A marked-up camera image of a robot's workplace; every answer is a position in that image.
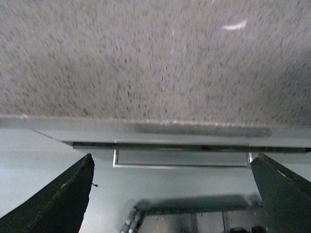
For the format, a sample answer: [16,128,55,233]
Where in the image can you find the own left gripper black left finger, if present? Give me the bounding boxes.
[0,153,94,233]

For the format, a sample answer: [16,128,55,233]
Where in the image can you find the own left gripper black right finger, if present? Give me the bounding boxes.
[250,153,311,233]

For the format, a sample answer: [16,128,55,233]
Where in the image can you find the metal drawer handle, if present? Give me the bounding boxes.
[113,149,254,169]

